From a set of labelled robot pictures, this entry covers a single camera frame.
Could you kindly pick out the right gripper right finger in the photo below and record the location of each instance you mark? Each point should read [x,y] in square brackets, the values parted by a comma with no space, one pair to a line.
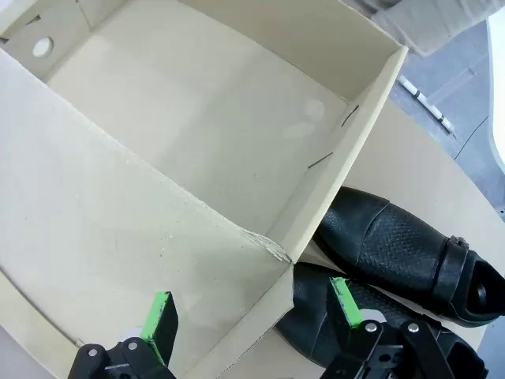
[347,308]

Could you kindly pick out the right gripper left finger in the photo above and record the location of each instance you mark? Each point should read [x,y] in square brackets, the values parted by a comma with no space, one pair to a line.
[158,316]

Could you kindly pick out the black leather shoe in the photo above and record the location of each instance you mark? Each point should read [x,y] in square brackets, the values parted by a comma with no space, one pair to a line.
[394,237]
[307,316]

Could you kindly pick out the cardboard shoe box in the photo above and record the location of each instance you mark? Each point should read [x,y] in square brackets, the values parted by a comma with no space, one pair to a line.
[197,118]

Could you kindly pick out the person's left forearm beige sleeve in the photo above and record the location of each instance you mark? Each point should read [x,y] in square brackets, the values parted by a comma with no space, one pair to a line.
[426,23]

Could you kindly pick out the white black-banded floor strip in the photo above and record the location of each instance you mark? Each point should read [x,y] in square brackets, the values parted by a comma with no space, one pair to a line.
[424,100]

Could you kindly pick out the white round-cornered table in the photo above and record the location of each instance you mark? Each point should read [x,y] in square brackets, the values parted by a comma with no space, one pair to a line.
[498,98]

